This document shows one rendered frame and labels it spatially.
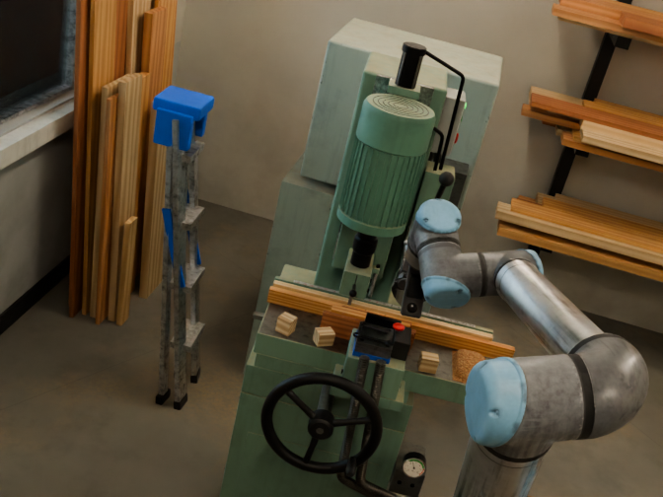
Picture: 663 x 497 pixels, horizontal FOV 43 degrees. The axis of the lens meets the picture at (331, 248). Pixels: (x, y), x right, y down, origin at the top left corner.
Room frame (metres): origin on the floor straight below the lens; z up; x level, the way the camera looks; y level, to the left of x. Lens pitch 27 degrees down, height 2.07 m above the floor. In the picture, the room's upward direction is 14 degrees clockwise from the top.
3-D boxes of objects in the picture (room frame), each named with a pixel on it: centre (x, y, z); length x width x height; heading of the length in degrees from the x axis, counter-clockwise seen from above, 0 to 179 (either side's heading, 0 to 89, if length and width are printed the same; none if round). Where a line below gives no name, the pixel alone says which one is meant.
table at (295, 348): (1.83, -0.17, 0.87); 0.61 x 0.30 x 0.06; 89
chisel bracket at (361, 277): (1.96, -0.08, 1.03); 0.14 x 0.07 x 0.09; 179
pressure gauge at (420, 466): (1.73, -0.34, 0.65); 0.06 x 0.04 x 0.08; 89
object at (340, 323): (1.85, -0.14, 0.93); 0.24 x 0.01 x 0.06; 89
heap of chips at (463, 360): (1.85, -0.42, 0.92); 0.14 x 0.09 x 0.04; 179
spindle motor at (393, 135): (1.94, -0.08, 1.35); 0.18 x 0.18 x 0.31
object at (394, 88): (2.08, -0.08, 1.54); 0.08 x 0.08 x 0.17; 89
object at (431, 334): (1.94, -0.20, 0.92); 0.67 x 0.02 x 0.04; 89
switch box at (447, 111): (2.26, -0.23, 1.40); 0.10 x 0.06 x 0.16; 179
